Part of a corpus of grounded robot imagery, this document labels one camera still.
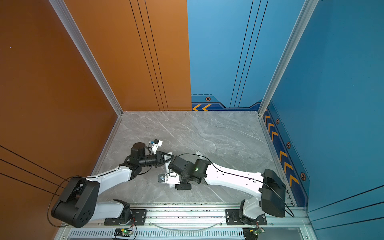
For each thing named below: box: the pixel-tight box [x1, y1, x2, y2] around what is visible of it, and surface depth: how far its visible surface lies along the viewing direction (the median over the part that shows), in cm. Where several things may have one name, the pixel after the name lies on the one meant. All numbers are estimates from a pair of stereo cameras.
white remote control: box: [162, 152, 173, 175], surface depth 80 cm
